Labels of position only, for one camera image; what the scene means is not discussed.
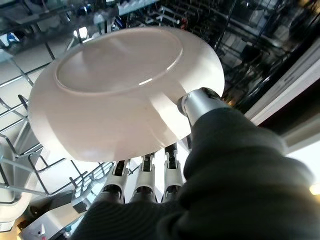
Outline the right robot hand dark palm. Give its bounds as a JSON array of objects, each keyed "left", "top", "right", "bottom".
[{"left": 69, "top": 86, "right": 320, "bottom": 240}]

